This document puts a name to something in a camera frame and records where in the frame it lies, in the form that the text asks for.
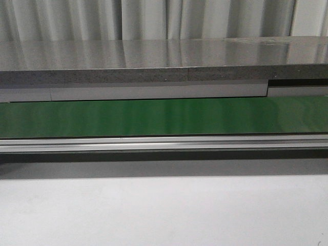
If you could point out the white pleated curtain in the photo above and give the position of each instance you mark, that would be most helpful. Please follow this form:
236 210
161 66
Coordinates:
129 20

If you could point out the grey rear conveyor rail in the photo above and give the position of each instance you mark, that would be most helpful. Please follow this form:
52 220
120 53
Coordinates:
170 90

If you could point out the green conveyor belt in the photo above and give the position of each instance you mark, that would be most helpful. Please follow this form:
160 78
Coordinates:
195 116

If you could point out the aluminium front conveyor rail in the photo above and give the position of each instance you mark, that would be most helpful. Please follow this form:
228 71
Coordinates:
206 142

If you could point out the grey stone-look bench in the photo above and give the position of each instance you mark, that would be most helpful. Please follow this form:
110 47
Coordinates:
42 63

